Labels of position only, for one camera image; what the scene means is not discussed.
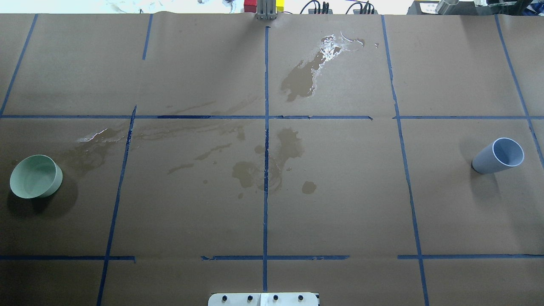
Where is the red blue yellow cube block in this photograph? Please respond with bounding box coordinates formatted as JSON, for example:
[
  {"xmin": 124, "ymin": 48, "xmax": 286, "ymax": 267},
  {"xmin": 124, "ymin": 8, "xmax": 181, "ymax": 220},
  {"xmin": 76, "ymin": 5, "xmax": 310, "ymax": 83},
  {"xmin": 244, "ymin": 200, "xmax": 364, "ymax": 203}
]
[{"xmin": 243, "ymin": 0, "xmax": 286, "ymax": 12}]

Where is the blue plastic cup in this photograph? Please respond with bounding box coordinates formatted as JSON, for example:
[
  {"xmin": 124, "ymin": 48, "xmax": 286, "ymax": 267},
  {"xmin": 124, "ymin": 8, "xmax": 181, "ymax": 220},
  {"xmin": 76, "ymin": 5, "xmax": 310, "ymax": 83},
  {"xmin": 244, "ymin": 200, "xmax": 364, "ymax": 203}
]
[{"xmin": 471, "ymin": 137, "xmax": 525, "ymax": 174}]

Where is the crumpled white tissue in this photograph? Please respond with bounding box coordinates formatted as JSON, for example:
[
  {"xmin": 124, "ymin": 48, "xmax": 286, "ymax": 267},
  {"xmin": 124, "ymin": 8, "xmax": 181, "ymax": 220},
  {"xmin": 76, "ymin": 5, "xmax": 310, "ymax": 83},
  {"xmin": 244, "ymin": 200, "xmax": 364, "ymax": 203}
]
[{"xmin": 105, "ymin": 0, "xmax": 164, "ymax": 14}]

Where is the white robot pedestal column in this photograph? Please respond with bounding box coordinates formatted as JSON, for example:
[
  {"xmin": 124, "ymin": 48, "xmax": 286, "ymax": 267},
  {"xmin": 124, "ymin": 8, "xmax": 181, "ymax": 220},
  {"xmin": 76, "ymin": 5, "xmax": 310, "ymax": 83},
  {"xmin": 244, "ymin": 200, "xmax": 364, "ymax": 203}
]
[{"xmin": 208, "ymin": 292, "xmax": 320, "ymax": 306}]

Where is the small metal cylinder weight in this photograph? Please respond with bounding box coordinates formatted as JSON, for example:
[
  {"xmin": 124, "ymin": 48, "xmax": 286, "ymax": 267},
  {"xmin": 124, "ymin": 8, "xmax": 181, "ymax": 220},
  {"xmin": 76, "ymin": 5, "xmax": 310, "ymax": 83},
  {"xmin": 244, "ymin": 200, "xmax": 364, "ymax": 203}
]
[{"xmin": 435, "ymin": 0, "xmax": 459, "ymax": 15}]

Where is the aluminium frame post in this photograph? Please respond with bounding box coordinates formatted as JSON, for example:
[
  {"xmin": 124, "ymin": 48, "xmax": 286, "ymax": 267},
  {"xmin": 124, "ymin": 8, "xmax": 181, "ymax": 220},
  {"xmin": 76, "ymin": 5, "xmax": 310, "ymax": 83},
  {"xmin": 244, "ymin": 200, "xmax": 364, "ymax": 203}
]
[{"xmin": 256, "ymin": 4, "xmax": 278, "ymax": 20}]

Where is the black electronics board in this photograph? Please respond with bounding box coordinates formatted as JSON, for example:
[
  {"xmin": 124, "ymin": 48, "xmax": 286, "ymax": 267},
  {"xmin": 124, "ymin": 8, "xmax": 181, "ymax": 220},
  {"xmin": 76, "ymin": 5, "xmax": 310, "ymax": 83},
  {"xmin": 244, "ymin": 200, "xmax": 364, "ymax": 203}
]
[
  {"xmin": 299, "ymin": 0, "xmax": 333, "ymax": 15},
  {"xmin": 345, "ymin": 0, "xmax": 378, "ymax": 15}
]

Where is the mint green bowl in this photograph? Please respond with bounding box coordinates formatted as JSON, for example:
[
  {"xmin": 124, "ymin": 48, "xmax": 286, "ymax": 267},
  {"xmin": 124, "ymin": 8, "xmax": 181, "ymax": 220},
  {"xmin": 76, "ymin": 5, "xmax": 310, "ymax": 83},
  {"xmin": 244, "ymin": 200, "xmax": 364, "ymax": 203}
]
[{"xmin": 9, "ymin": 155, "xmax": 63, "ymax": 199}]

